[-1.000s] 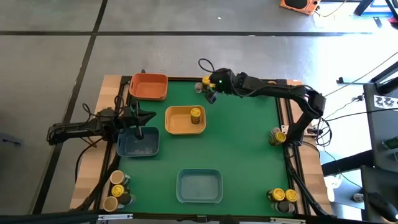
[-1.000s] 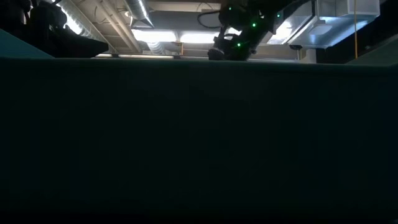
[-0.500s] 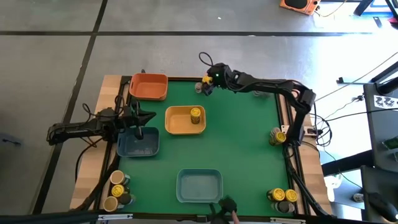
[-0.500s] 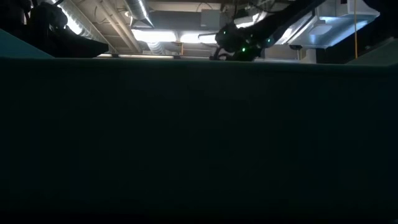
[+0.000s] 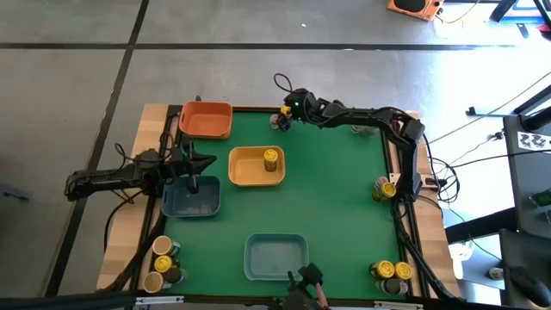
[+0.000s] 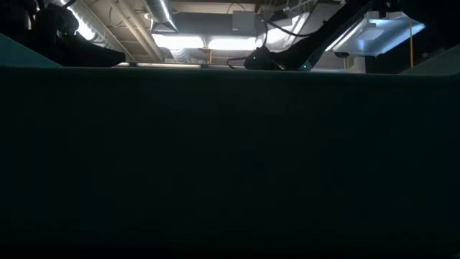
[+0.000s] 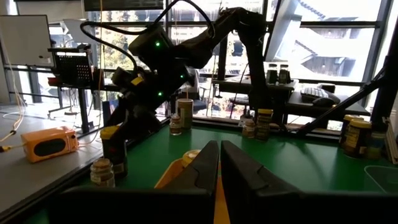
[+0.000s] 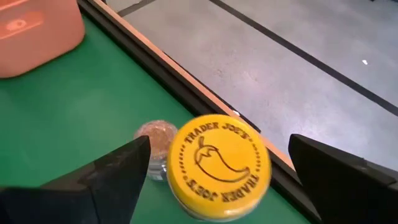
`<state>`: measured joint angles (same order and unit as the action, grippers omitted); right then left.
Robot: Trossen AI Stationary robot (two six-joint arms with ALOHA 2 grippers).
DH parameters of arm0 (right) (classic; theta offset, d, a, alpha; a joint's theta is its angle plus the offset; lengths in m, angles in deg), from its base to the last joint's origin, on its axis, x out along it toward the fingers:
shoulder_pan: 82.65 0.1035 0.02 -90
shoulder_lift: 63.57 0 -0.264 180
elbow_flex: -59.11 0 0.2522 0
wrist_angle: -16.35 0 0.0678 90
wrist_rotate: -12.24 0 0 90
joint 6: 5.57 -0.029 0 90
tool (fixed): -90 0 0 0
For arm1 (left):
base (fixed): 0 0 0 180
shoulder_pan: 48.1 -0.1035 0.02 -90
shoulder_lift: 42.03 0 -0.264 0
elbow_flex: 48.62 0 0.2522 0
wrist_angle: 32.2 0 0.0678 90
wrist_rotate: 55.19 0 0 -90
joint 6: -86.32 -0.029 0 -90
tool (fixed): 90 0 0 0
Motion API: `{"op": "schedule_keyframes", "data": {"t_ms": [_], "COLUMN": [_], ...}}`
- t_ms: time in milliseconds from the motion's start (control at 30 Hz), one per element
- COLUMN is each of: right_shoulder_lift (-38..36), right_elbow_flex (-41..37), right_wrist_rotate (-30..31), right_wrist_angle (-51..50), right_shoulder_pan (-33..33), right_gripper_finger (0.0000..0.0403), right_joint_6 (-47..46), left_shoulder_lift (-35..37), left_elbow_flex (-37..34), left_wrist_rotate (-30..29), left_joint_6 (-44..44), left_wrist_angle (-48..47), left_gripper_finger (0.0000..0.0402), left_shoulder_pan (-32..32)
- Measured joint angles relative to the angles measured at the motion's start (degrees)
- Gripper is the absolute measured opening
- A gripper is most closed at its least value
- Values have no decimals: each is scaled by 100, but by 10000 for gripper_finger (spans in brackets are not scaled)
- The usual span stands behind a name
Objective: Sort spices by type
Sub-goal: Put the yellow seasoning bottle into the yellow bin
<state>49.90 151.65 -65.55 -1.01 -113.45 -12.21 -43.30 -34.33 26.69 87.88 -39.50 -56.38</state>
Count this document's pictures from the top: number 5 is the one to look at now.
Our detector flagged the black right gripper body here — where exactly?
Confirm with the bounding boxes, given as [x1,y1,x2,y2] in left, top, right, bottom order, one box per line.
[288,88,322,126]

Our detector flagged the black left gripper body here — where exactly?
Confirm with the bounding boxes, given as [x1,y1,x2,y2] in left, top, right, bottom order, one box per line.
[159,145,194,178]

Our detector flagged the dark blue plastic bin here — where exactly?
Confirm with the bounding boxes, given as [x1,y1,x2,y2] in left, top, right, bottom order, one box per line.
[161,175,222,219]

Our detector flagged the orange plastic bin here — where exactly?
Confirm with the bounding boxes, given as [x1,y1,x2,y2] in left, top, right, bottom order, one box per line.
[178,101,234,140]

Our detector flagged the yellow plastic bin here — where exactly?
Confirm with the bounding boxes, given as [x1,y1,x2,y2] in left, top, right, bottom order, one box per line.
[227,145,287,188]

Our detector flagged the green table mat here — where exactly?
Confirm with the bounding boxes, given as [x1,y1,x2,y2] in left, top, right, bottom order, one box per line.
[152,109,408,301]

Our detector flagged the light blue plastic bin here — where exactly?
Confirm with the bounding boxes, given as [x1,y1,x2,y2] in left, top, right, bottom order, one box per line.
[243,232,310,282]

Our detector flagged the orange floor device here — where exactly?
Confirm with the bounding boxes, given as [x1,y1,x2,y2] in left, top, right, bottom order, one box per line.
[386,0,445,22]

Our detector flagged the black desk leg beam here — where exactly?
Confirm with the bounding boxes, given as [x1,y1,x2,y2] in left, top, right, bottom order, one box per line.
[445,206,517,245]

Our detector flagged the black stand legs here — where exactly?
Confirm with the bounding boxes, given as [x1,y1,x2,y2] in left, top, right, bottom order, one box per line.
[489,0,551,23]

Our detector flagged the dark grey desk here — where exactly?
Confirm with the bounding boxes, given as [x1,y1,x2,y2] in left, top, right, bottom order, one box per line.
[501,112,551,240]

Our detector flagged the white printed sticker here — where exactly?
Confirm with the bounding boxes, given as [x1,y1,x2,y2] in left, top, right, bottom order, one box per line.
[517,130,551,152]

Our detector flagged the grey side table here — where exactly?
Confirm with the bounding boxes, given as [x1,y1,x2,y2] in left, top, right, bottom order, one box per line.
[498,227,551,310]

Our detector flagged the black rounded device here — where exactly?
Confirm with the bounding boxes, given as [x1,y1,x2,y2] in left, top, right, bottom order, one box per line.
[509,265,551,308]

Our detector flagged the black table frame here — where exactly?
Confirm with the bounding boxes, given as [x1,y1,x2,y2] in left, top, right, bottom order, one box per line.
[128,102,468,310]

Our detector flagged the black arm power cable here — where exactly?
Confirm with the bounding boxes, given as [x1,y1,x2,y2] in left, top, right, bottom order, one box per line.
[102,189,145,255]

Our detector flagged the black cable conduit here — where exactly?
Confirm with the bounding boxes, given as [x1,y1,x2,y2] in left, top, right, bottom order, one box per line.
[101,210,167,294]
[393,201,461,302]

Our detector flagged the silver aluminium bracket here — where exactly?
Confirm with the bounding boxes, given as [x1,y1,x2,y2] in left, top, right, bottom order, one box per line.
[135,295,185,306]
[373,301,424,310]

